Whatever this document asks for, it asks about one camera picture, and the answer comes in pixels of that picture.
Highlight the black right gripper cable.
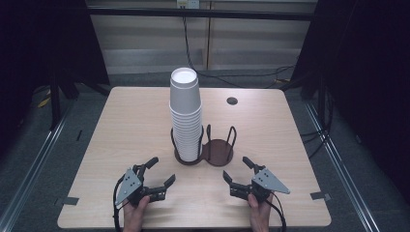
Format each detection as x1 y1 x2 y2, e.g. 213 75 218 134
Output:
265 198 288 232

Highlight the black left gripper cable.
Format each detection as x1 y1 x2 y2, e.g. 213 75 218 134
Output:
112 175 126 232

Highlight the black horizontal bar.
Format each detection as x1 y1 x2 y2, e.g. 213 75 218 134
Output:
86 7 316 22

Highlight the metal floor rail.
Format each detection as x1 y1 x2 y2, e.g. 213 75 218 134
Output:
0 104 73 232
303 100 383 232

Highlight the person's left hand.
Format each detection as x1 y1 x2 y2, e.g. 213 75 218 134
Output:
122 195 151 232

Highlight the long black floor cable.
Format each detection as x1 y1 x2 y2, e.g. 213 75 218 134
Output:
181 15 296 90

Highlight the black floor cable bundle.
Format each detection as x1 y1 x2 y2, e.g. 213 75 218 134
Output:
299 91 336 160

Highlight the single white paper cup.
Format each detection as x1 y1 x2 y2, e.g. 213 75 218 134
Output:
169 67 203 116

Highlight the white wall outlet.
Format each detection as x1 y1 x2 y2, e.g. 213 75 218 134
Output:
176 0 201 10

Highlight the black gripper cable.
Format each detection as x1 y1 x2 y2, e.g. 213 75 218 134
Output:
265 198 288 232
112 175 126 232

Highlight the stack of white paper cups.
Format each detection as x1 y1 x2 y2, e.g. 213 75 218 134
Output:
168 101 204 162

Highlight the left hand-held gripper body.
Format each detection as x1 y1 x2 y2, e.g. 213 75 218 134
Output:
114 164 168 208

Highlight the yellow floor tape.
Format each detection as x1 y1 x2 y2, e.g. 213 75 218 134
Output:
37 96 52 109

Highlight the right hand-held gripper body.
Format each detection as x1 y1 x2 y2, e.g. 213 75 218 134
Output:
229 166 291 204

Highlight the black curtain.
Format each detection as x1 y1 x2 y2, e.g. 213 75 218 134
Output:
0 0 111 149
279 0 410 207

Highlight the person's right hand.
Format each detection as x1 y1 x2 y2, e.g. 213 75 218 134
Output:
247 192 275 232

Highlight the black metal stand leg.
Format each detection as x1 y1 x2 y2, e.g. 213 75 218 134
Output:
47 75 63 131

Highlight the dark brown double cup holder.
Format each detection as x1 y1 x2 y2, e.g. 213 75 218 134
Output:
169 124 238 168

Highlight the grey tape strip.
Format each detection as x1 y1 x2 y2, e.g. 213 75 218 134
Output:
309 190 333 202
53 195 80 207

